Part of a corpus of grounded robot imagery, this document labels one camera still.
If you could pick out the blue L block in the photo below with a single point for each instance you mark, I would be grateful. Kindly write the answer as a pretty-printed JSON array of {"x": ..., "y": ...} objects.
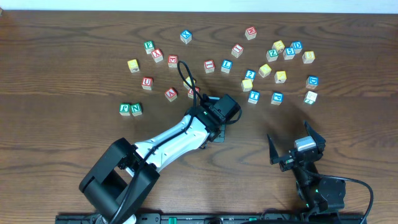
[{"x": 226, "y": 66}]

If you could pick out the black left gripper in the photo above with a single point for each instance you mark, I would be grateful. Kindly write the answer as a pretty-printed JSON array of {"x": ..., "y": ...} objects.
[{"x": 217, "y": 134}]

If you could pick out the red U block left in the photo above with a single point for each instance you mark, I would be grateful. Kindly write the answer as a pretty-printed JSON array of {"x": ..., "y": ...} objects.
[{"x": 147, "y": 83}]

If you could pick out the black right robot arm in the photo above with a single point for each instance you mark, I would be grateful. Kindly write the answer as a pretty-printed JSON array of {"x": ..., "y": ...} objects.
[{"x": 320, "y": 194}]

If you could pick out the yellow block far left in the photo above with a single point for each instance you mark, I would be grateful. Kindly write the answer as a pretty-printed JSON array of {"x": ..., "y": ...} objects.
[{"x": 133, "y": 65}]

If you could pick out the red i block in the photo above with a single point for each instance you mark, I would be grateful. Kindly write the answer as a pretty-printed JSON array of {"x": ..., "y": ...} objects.
[
  {"x": 237, "y": 50},
  {"x": 209, "y": 66}
]

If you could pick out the red A block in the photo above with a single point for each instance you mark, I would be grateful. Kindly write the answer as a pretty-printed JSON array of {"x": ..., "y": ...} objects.
[{"x": 171, "y": 94}]

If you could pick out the green N block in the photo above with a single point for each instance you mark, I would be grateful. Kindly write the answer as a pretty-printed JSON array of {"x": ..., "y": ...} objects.
[{"x": 136, "y": 109}]

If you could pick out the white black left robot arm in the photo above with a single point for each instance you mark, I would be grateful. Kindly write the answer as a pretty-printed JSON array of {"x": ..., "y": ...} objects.
[{"x": 122, "y": 178}]

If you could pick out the red I block upper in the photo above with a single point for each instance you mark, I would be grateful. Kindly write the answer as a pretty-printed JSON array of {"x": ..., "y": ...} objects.
[{"x": 237, "y": 50}]

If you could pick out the red U block right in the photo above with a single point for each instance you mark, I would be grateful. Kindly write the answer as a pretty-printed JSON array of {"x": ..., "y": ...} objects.
[{"x": 191, "y": 93}]

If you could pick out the blue D block lower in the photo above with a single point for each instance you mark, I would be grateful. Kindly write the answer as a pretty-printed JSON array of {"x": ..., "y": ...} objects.
[{"x": 312, "y": 82}]

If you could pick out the yellow block centre right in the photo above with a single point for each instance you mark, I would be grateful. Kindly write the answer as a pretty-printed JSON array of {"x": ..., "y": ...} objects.
[{"x": 265, "y": 70}]

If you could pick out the green F block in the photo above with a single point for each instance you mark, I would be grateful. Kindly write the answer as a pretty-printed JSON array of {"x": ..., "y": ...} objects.
[{"x": 149, "y": 46}]

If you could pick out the yellow K block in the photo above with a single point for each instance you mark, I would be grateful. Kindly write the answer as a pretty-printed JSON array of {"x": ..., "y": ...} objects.
[{"x": 280, "y": 76}]

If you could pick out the yellow 8 block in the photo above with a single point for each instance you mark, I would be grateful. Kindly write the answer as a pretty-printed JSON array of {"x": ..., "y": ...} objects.
[{"x": 308, "y": 57}]

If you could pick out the yellow monkey block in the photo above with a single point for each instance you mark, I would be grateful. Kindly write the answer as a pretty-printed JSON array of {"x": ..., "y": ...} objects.
[{"x": 278, "y": 46}]

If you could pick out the red X block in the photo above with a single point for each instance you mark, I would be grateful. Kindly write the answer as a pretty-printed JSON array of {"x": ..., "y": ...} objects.
[{"x": 157, "y": 55}]

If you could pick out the blue 2 block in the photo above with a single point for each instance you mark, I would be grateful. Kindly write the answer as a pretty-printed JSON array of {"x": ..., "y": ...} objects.
[{"x": 250, "y": 75}]

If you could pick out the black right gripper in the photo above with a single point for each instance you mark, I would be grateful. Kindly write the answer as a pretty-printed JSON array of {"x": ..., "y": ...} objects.
[{"x": 292, "y": 159}]

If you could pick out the red E block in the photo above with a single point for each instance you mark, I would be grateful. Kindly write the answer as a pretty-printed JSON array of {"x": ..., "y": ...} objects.
[{"x": 172, "y": 61}]

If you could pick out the blue P block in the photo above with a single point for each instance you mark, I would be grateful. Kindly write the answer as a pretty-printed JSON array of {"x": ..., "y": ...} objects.
[{"x": 277, "y": 98}]

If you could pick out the green J block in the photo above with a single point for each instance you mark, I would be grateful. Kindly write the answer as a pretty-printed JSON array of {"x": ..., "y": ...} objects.
[{"x": 124, "y": 109}]

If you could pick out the blue D block upper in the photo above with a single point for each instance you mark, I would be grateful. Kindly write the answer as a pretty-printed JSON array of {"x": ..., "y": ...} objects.
[{"x": 297, "y": 46}]

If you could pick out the blue T block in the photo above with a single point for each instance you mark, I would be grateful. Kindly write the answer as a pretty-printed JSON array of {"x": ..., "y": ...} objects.
[{"x": 253, "y": 97}]

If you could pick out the green 7 block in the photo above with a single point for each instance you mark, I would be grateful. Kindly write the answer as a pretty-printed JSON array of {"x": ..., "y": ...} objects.
[{"x": 310, "y": 97}]

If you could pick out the green Z block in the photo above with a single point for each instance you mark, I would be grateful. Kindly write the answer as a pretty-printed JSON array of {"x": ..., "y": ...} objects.
[{"x": 272, "y": 55}]

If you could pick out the yellow S block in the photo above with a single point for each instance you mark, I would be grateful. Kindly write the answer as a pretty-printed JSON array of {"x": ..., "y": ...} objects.
[{"x": 246, "y": 85}]

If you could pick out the blue X block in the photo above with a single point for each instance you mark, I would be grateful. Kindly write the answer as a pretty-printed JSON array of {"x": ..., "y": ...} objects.
[{"x": 186, "y": 36}]

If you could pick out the blue d block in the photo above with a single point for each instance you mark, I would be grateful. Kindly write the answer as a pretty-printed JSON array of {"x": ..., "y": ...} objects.
[
  {"x": 297, "y": 46},
  {"x": 312, "y": 82}
]

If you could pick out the red I block lower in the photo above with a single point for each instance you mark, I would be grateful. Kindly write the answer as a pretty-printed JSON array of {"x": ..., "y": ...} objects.
[{"x": 209, "y": 66}]

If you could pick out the red u block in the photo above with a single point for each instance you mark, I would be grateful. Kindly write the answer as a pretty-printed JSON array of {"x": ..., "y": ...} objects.
[
  {"x": 147, "y": 83},
  {"x": 191, "y": 93}
]

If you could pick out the red H block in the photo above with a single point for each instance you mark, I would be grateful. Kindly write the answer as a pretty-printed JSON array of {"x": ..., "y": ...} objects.
[{"x": 250, "y": 33}]

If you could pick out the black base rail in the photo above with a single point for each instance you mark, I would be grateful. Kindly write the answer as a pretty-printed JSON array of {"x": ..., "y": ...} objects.
[{"x": 156, "y": 218}]

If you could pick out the yellow O block centre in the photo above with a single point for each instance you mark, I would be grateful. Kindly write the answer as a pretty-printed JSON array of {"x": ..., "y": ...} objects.
[{"x": 187, "y": 83}]

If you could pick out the blue 5 block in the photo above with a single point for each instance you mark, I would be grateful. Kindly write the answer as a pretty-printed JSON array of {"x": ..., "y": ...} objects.
[{"x": 289, "y": 53}]

